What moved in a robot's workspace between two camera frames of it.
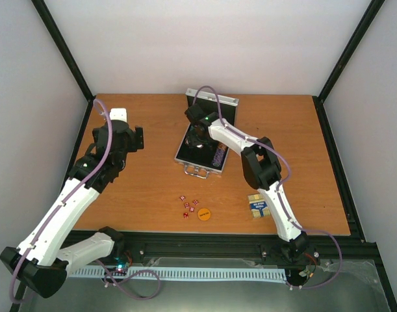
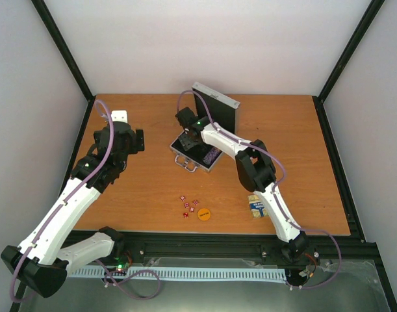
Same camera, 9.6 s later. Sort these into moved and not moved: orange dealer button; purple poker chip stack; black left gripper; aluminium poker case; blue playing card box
Moved: purple poker chip stack; aluminium poker case
Not moved: black left gripper; orange dealer button; blue playing card box
